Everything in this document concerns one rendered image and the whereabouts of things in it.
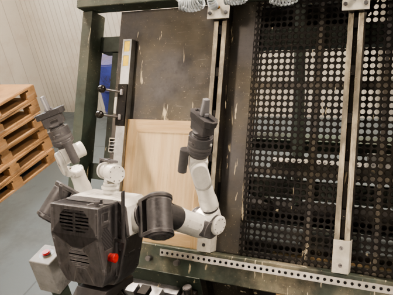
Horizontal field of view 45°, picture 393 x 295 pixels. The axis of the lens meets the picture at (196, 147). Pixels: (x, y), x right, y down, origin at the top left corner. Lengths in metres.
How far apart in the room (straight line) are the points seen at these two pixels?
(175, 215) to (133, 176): 0.66
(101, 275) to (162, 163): 0.72
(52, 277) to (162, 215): 0.83
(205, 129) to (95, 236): 0.51
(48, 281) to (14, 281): 1.52
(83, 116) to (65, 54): 3.88
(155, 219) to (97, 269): 0.25
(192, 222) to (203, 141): 0.30
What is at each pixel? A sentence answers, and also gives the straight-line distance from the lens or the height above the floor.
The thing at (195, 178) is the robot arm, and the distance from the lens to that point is 1.71.
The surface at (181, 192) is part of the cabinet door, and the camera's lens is 2.17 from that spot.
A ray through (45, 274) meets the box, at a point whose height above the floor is 0.87.
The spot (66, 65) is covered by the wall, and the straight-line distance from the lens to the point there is 6.35.
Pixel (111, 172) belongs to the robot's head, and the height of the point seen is 1.44.
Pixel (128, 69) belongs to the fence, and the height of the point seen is 1.58.
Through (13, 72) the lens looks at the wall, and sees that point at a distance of 6.31.
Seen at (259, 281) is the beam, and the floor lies 0.84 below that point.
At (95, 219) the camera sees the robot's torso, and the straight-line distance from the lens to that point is 1.60.
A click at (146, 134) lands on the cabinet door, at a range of 2.27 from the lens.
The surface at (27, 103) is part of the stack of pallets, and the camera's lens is 5.11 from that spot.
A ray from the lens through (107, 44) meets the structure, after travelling 2.54.
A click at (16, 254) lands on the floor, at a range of 4.13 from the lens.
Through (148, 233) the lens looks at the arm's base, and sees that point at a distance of 1.63.
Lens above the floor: 2.25
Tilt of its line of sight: 27 degrees down
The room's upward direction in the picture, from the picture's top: 10 degrees counter-clockwise
